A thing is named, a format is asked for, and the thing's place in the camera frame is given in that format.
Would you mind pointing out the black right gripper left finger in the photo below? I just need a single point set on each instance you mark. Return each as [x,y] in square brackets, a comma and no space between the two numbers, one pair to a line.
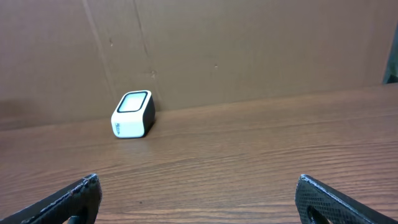
[78,202]

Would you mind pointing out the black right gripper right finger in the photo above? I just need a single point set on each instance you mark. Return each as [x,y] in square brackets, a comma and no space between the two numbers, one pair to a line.
[317,202]

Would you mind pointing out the dark object at right edge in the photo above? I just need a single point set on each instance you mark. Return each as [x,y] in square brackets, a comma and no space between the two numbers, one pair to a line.
[390,75]

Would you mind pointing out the white barcode scanner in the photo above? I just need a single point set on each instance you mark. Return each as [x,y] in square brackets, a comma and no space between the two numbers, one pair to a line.
[134,115]

